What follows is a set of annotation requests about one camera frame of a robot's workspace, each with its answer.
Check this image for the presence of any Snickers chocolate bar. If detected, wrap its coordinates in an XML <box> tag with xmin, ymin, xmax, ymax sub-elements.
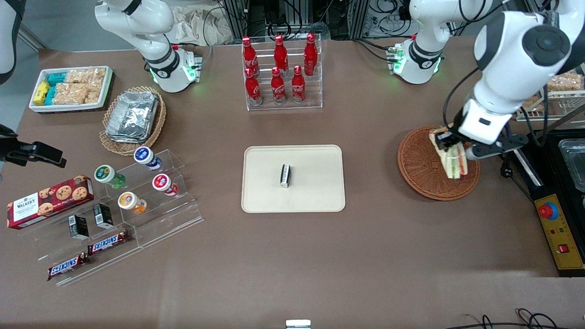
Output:
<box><xmin>47</xmin><ymin>253</ymin><xmax>90</xmax><ymax>281</ymax></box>
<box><xmin>87</xmin><ymin>230</ymin><xmax>131</xmax><ymax>255</ymax></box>

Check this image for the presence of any clear acrylic bottle rack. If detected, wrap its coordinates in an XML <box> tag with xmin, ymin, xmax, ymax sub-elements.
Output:
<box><xmin>241</xmin><ymin>34</ymin><xmax>323</xmax><ymax>111</ymax></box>

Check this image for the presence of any white wire basket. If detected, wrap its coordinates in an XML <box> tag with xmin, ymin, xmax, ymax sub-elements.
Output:
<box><xmin>516</xmin><ymin>69</ymin><xmax>585</xmax><ymax>122</ymax></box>

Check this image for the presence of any yellow snack pack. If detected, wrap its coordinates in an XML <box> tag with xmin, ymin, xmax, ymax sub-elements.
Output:
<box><xmin>33</xmin><ymin>81</ymin><xmax>50</xmax><ymax>106</ymax></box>

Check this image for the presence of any triangular sandwich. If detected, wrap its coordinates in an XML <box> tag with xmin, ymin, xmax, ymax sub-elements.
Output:
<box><xmin>429</xmin><ymin>128</ymin><xmax>469</xmax><ymax>180</ymax></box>

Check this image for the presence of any green cap small bottle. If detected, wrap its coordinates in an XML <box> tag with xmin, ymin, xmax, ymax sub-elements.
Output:
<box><xmin>94</xmin><ymin>165</ymin><xmax>126</xmax><ymax>190</ymax></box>

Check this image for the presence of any yellow black control box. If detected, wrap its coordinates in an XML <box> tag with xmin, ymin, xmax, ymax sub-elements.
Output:
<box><xmin>512</xmin><ymin>133</ymin><xmax>585</xmax><ymax>278</ymax></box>

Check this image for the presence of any clear rice cracker bag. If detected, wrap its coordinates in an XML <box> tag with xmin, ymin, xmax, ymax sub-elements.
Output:
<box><xmin>53</xmin><ymin>83</ymin><xmax>88</xmax><ymax>105</ymax></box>
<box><xmin>86</xmin><ymin>82</ymin><xmax>105</xmax><ymax>104</ymax></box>
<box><xmin>65</xmin><ymin>68</ymin><xmax>106</xmax><ymax>85</ymax></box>

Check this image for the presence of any red Walkers cookie box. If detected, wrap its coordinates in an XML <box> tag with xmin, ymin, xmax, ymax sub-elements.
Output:
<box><xmin>7</xmin><ymin>175</ymin><xmax>95</xmax><ymax>230</ymax></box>

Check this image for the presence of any black coiled floor cable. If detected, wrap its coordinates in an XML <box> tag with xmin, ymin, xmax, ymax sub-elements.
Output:
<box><xmin>457</xmin><ymin>308</ymin><xmax>585</xmax><ymax>329</ymax></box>

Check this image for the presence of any aluminium foil tray stack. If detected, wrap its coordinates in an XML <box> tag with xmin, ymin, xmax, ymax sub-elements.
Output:
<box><xmin>105</xmin><ymin>91</ymin><xmax>160</xmax><ymax>144</ymax></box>

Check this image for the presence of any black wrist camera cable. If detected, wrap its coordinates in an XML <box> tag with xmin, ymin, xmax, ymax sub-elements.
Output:
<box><xmin>442</xmin><ymin>68</ymin><xmax>479</xmax><ymax>131</ymax></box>

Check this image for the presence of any blue cap small bottle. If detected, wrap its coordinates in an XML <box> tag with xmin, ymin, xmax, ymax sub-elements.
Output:
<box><xmin>133</xmin><ymin>146</ymin><xmax>162</xmax><ymax>171</ymax></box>

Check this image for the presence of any white rectangular snack tray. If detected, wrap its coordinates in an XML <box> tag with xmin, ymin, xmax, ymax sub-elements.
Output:
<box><xmin>28</xmin><ymin>66</ymin><xmax>114</xmax><ymax>113</ymax></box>

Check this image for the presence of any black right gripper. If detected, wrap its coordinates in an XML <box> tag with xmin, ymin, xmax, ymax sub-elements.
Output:
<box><xmin>0</xmin><ymin>125</ymin><xmax>67</xmax><ymax>168</ymax></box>

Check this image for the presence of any clear acrylic step display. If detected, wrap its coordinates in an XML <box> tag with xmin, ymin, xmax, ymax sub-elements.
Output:
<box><xmin>106</xmin><ymin>149</ymin><xmax>204</xmax><ymax>249</ymax></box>
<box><xmin>34</xmin><ymin>183</ymin><xmax>143</xmax><ymax>287</ymax></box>

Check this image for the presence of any beige crumpled cloth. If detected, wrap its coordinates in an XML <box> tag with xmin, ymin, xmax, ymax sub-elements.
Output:
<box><xmin>171</xmin><ymin>5</ymin><xmax>234</xmax><ymax>45</ymax></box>

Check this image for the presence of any light woven wicker basket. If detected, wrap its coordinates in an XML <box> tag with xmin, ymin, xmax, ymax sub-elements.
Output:
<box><xmin>99</xmin><ymin>86</ymin><xmax>167</xmax><ymax>156</ymax></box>

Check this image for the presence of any red cap small bottle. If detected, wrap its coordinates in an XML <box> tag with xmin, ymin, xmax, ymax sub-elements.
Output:
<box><xmin>152</xmin><ymin>174</ymin><xmax>179</xmax><ymax>196</ymax></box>

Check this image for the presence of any clear plastic container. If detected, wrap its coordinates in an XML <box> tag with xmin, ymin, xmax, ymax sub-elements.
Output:
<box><xmin>558</xmin><ymin>139</ymin><xmax>585</xmax><ymax>192</ymax></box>

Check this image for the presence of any beige serving tray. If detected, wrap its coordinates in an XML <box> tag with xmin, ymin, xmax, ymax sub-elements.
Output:
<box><xmin>241</xmin><ymin>145</ymin><xmax>346</xmax><ymax>213</ymax></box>

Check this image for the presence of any black arm base cable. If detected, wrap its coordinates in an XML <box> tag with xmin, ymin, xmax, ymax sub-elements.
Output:
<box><xmin>353</xmin><ymin>38</ymin><xmax>394</xmax><ymax>61</ymax></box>

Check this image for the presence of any bagged bread snack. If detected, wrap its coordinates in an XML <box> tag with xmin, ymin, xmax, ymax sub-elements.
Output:
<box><xmin>546</xmin><ymin>72</ymin><xmax>584</xmax><ymax>92</ymax></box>

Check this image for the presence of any red cola bottle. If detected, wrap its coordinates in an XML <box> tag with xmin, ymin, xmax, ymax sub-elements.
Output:
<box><xmin>273</xmin><ymin>35</ymin><xmax>289</xmax><ymax>74</ymax></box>
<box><xmin>303</xmin><ymin>33</ymin><xmax>318</xmax><ymax>76</ymax></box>
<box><xmin>242</xmin><ymin>37</ymin><xmax>260</xmax><ymax>77</ymax></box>
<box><xmin>245</xmin><ymin>68</ymin><xmax>263</xmax><ymax>106</ymax></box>
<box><xmin>271</xmin><ymin>67</ymin><xmax>287</xmax><ymax>105</ymax></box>
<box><xmin>291</xmin><ymin>65</ymin><xmax>306</xmax><ymax>104</ymax></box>

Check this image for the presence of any brown wicker basket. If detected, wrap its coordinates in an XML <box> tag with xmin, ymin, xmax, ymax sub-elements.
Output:
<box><xmin>397</xmin><ymin>126</ymin><xmax>481</xmax><ymax>202</ymax></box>

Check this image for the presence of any left gripper bar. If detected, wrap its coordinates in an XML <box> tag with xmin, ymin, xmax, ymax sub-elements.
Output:
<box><xmin>436</xmin><ymin>129</ymin><xmax>529</xmax><ymax>161</ymax></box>

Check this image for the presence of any small black carton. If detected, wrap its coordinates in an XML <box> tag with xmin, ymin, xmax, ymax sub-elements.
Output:
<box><xmin>93</xmin><ymin>203</ymin><xmax>114</xmax><ymax>229</ymax></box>
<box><xmin>69</xmin><ymin>215</ymin><xmax>90</xmax><ymax>240</ymax></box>

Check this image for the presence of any orange cap small bottle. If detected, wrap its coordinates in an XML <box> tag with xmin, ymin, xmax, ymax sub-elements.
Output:
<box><xmin>118</xmin><ymin>191</ymin><xmax>148</xmax><ymax>215</ymax></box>

